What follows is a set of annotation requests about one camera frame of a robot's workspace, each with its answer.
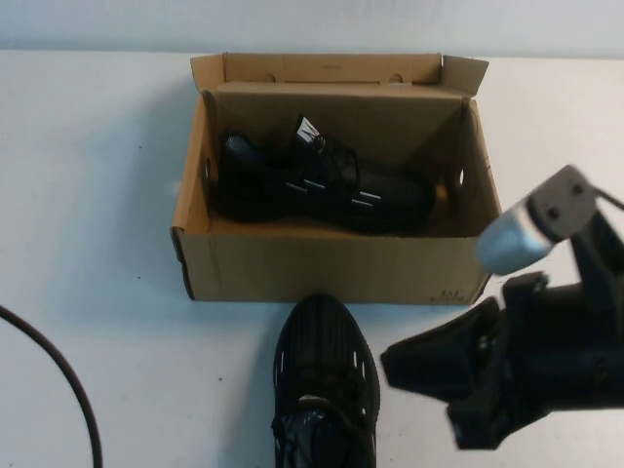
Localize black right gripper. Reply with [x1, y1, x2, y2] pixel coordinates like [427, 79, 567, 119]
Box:
[379, 272, 624, 453]

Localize black knit sneaker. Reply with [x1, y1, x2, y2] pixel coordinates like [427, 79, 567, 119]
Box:
[268, 291, 382, 468]
[210, 114, 438, 238]

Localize brown cardboard shoe box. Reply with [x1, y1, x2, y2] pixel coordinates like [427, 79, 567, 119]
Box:
[170, 52, 507, 309]

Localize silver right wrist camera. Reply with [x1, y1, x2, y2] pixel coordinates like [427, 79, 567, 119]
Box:
[477, 197, 553, 274]

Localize black right camera cable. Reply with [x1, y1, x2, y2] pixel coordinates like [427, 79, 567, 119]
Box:
[590, 190, 624, 212]

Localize black camera cable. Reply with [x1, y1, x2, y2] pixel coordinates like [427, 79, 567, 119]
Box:
[590, 190, 624, 212]
[0, 302, 102, 468]

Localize black left camera cable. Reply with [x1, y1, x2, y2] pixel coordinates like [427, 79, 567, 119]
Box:
[0, 302, 102, 468]

